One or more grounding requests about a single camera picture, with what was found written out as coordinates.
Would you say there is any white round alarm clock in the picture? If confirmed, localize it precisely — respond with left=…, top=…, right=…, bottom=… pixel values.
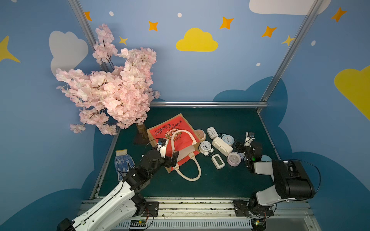
left=219, top=134, right=235, bottom=146

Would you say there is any beige red canvas tote bag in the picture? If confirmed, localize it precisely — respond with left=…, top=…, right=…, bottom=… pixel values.
left=146, top=114, right=201, bottom=182

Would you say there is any white rectangular digital clock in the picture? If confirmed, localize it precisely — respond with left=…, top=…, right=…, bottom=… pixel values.
left=212, top=137, right=233, bottom=157

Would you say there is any small white digital clock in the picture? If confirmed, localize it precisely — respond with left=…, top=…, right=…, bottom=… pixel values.
left=211, top=154, right=225, bottom=169

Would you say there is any white twin bell alarm clock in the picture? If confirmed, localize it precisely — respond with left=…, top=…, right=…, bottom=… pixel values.
left=198, top=141, right=214, bottom=157

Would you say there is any small white button clock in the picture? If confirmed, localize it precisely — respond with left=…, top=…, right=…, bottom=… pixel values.
left=207, top=127, right=218, bottom=140

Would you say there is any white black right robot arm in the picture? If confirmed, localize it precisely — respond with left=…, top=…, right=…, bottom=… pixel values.
left=234, top=142, right=318, bottom=211

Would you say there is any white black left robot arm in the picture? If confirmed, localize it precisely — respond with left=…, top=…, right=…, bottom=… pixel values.
left=57, top=149, right=179, bottom=231

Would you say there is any light blue brush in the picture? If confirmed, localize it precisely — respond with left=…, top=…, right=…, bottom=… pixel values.
left=261, top=155, right=272, bottom=162

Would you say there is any blue white work glove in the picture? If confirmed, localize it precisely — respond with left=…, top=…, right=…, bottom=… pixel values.
left=114, top=149, right=135, bottom=182

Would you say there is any left small circuit board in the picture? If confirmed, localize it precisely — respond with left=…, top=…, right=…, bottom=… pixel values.
left=129, top=219, right=147, bottom=230

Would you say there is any small circuit board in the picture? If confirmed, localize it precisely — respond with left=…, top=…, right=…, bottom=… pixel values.
left=129, top=219, right=147, bottom=230
left=251, top=219, right=266, bottom=231

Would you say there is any right small circuit board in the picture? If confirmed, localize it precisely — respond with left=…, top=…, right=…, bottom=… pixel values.
left=251, top=219, right=266, bottom=231

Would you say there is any pink cherry blossom tree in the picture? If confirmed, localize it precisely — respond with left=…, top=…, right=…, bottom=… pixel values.
left=56, top=24, right=160, bottom=136

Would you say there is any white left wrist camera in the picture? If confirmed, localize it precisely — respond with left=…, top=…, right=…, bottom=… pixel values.
left=157, top=138, right=169, bottom=159

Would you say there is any aluminium right floor rail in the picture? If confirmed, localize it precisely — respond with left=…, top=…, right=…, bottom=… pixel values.
left=257, top=112, right=281, bottom=160

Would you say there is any aluminium floor rail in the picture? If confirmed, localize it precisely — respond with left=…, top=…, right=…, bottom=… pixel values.
left=86, top=128, right=120, bottom=200
left=257, top=112, right=281, bottom=160

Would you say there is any aluminium right corner post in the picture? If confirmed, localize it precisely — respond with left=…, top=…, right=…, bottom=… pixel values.
left=256, top=0, right=324, bottom=114

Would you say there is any aluminium corner post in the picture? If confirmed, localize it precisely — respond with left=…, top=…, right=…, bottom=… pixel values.
left=256, top=0, right=324, bottom=114
left=68, top=0, right=112, bottom=73

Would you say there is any aluminium back frame rail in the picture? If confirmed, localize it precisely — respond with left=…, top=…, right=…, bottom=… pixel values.
left=150, top=102, right=268, bottom=108

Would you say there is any metal base rail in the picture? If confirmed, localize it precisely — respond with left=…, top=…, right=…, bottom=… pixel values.
left=77, top=197, right=313, bottom=231

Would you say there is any aluminium left floor rail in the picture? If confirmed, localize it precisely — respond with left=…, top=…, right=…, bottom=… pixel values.
left=86, top=128, right=120, bottom=200

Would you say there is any aluminium left corner post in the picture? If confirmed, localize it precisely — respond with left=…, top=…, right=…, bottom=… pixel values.
left=68, top=0, right=112, bottom=73

